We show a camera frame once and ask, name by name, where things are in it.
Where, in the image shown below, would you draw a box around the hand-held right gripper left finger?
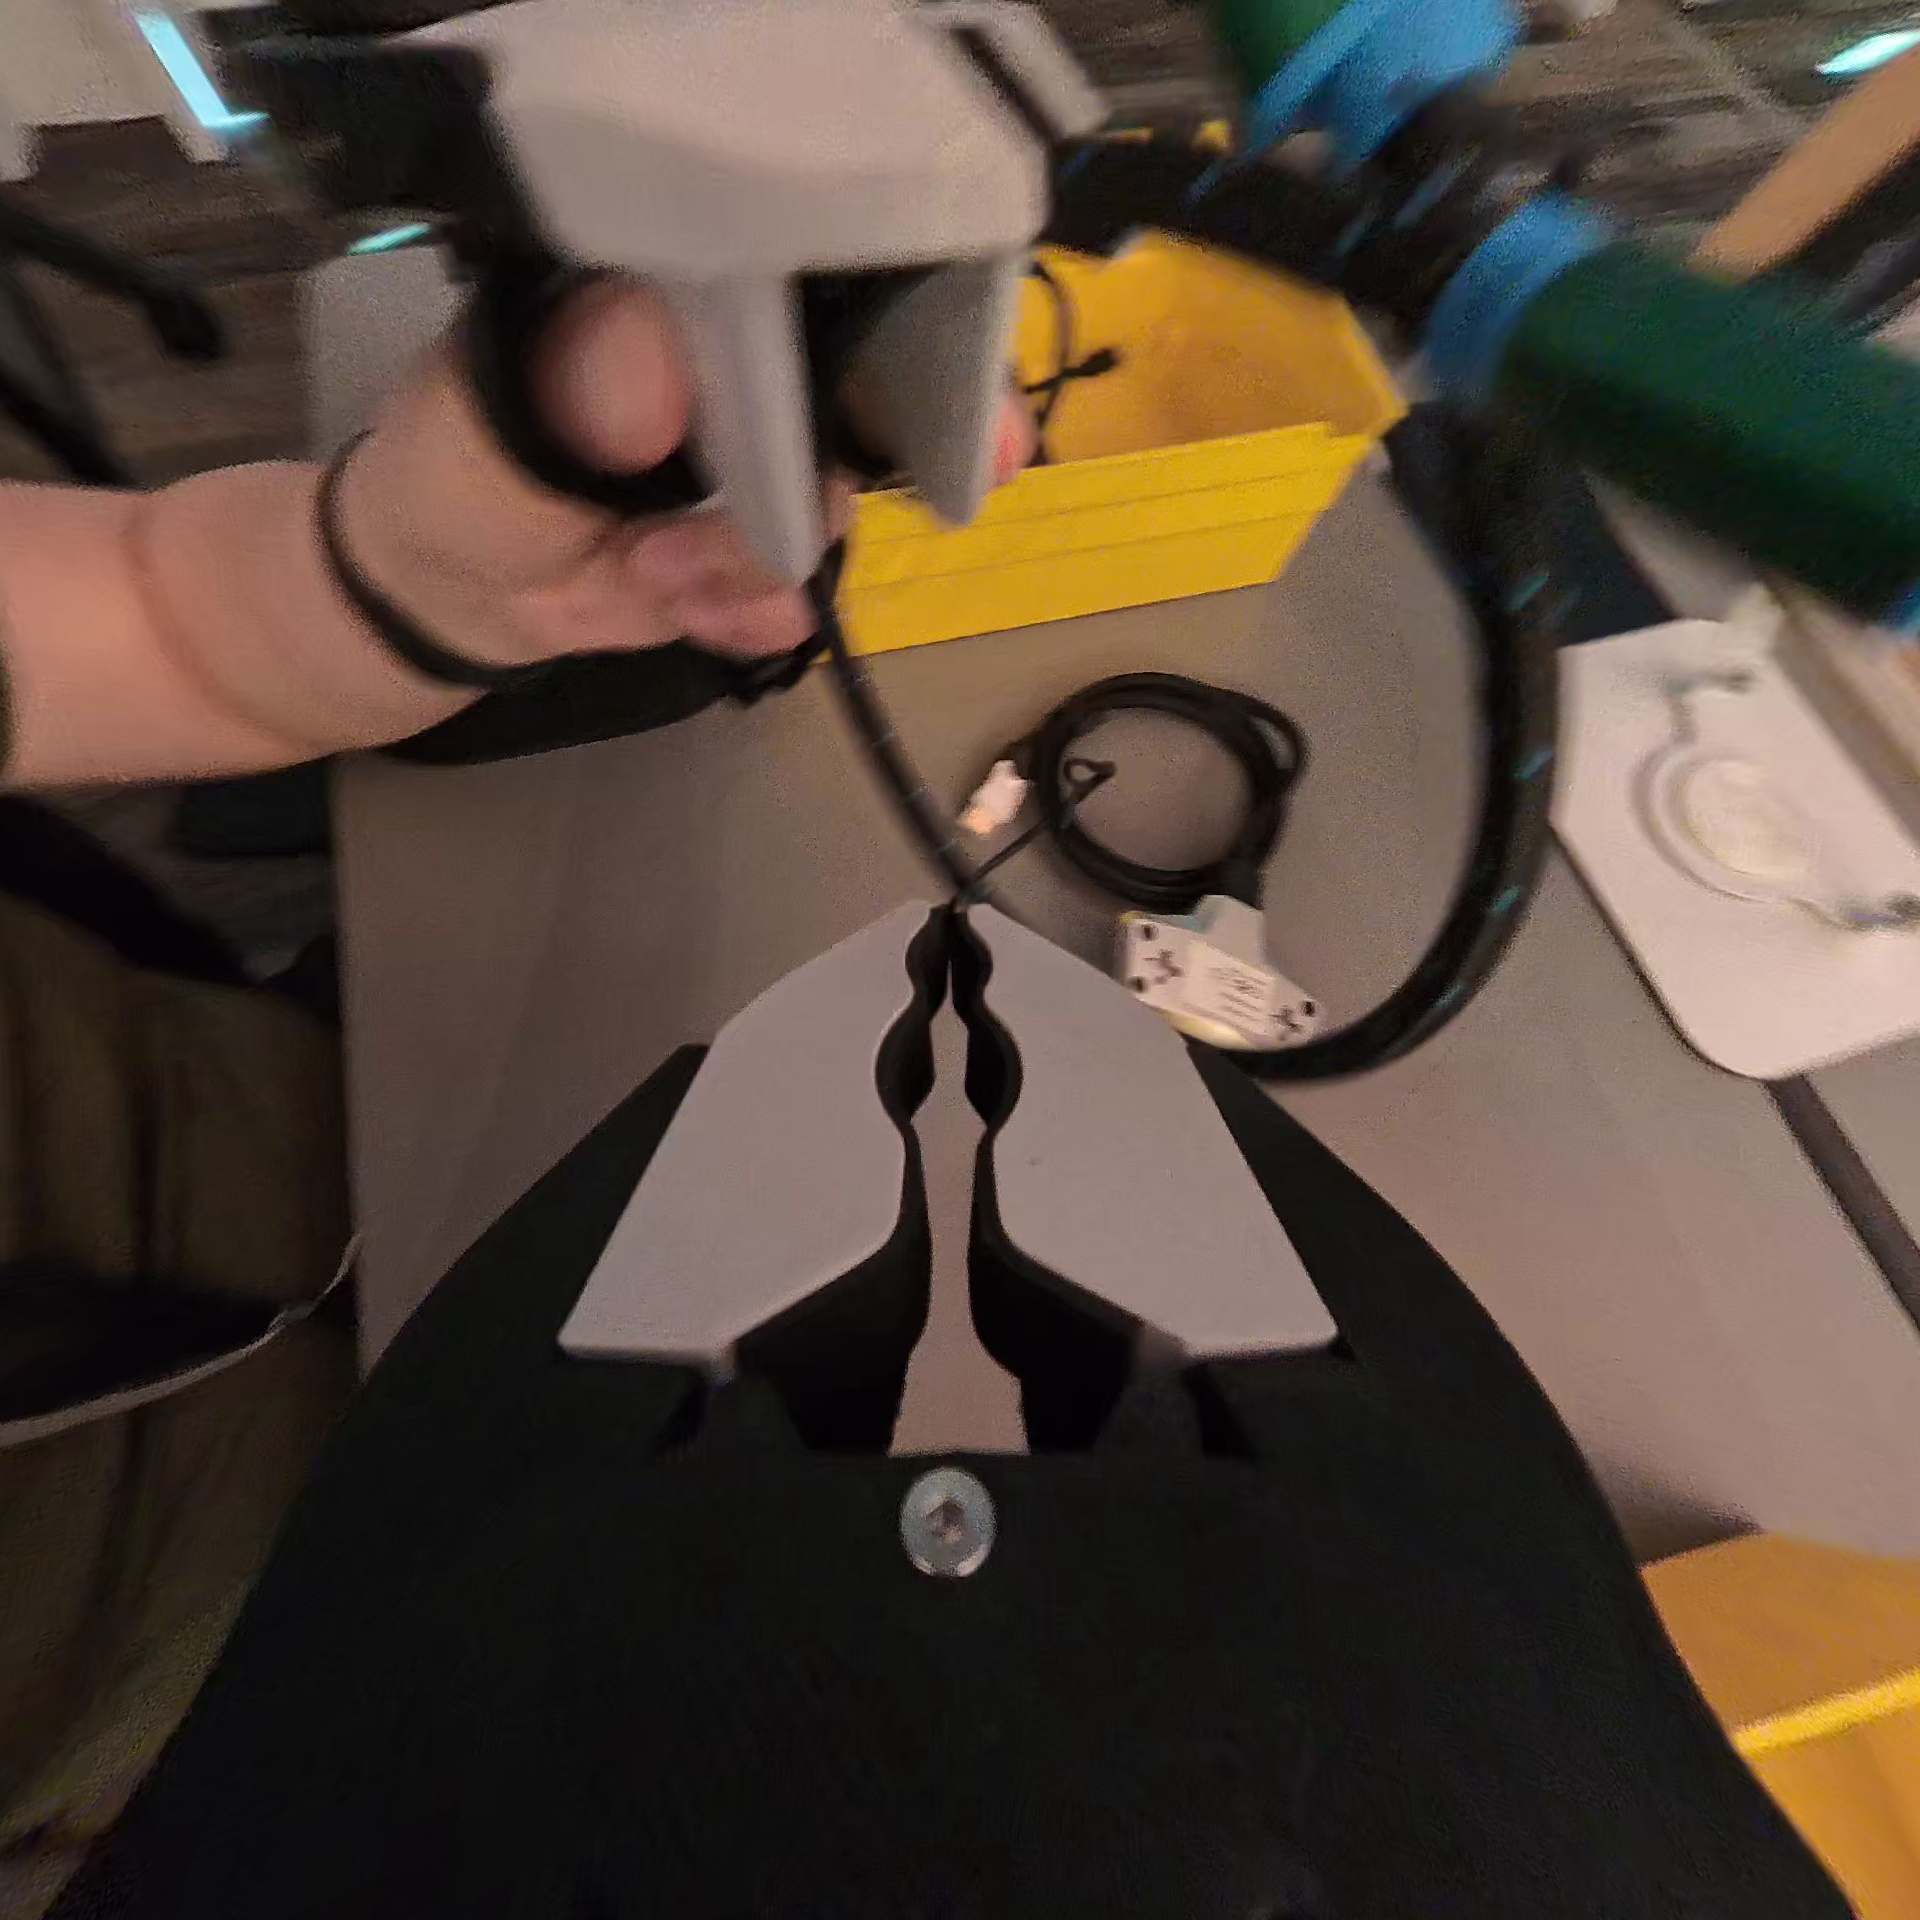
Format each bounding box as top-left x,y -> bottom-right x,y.
559,901 -> 954,1382

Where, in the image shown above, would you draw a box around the person's left forearm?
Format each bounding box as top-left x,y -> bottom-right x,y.
0,457 -> 354,792

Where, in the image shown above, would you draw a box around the olive trousers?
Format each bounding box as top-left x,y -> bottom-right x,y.
0,885 -> 366,1862

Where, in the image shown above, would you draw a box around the black wrist strap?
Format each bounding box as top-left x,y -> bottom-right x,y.
311,427 -> 834,771

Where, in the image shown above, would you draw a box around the green-plug black hdmi cable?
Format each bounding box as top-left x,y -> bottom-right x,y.
809,0 -> 1920,1086

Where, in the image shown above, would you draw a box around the white adapter box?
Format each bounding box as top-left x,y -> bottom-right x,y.
1114,896 -> 1328,1051

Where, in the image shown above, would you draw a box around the white sign stand base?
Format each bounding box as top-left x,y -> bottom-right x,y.
1551,612 -> 1920,1086

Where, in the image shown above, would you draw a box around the person's left hand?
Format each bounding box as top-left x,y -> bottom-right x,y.
323,277 -> 1041,705

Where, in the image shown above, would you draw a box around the wooden sign board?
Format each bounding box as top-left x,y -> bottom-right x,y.
1691,56 -> 1920,289

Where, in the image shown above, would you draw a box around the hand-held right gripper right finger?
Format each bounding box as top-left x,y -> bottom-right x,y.
954,908 -> 1339,1389

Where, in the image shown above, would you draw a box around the thin black cable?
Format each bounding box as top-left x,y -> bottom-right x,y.
1018,263 -> 1123,440

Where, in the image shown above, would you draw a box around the coiled black cable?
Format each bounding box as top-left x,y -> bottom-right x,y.
961,672 -> 1310,921

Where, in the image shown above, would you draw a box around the yellow plastic bin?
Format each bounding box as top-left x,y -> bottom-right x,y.
1640,1528 -> 1920,1920
832,231 -> 1409,656

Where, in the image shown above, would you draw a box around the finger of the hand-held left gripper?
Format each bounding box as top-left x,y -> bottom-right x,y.
920,0 -> 1116,160

